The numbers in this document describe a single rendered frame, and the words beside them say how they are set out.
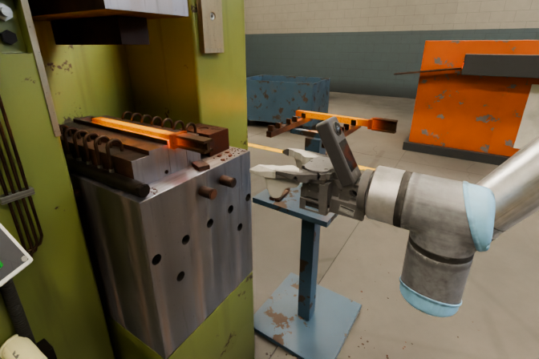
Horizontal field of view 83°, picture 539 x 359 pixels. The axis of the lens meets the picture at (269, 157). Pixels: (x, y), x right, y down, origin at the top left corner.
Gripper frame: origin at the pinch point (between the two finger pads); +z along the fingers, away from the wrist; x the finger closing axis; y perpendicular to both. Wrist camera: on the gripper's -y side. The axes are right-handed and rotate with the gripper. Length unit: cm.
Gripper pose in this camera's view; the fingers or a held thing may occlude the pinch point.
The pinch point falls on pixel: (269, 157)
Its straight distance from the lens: 60.1
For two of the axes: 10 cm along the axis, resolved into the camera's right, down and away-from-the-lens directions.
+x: 5.3, -2.9, 7.9
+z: -8.5, -1.9, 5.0
